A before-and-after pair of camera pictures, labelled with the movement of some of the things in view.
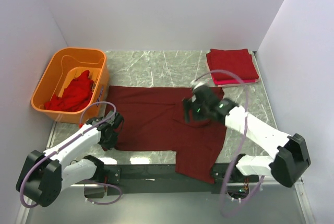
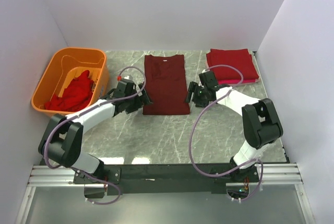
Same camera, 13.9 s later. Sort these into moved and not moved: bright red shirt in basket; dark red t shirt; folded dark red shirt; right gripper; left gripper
Moved: dark red t shirt; left gripper; right gripper
Not moved: bright red shirt in basket; folded dark red shirt
